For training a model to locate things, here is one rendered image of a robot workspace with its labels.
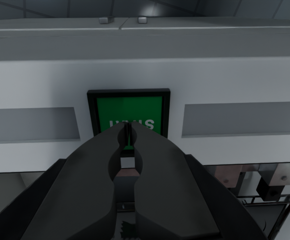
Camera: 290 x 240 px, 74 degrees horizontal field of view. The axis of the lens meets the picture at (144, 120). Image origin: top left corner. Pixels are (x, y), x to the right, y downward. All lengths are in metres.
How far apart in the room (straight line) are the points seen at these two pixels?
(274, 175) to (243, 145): 0.14
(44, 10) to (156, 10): 0.54
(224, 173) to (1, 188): 0.27
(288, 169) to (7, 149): 0.32
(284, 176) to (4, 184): 0.35
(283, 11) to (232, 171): 1.12
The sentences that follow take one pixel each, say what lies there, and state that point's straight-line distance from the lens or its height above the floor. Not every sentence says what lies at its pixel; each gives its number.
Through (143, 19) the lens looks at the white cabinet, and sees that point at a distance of 0.47.
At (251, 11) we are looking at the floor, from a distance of 1.23.
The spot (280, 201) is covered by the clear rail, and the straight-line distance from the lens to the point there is 0.38.
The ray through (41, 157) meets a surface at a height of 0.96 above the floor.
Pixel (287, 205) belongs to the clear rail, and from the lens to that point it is 0.40.
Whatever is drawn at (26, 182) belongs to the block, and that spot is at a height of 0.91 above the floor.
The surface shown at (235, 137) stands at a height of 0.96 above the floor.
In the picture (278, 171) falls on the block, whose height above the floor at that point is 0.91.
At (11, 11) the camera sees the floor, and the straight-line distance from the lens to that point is 1.24.
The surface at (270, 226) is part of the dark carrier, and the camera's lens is 0.43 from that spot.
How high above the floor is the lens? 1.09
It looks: 60 degrees down
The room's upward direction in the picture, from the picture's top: 175 degrees clockwise
